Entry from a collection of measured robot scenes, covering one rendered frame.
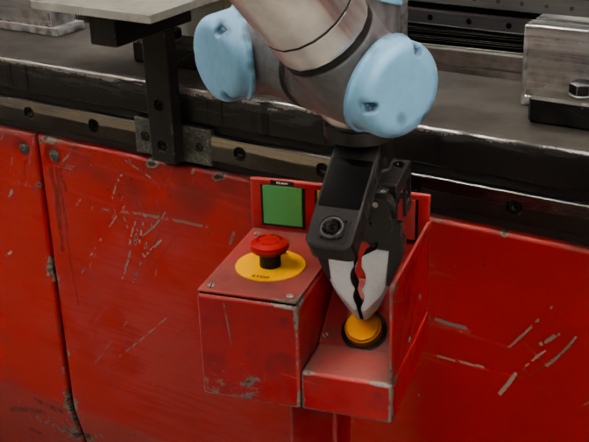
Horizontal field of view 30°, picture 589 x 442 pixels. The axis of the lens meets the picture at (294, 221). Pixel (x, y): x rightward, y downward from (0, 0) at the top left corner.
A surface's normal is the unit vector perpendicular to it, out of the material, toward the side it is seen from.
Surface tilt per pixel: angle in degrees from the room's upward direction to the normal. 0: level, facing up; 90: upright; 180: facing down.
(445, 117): 0
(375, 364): 0
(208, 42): 94
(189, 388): 90
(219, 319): 90
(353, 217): 36
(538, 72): 90
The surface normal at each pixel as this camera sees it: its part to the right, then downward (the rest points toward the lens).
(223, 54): -0.82, 0.31
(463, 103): -0.03, -0.91
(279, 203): -0.33, 0.39
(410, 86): 0.58, 0.32
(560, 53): -0.53, 0.36
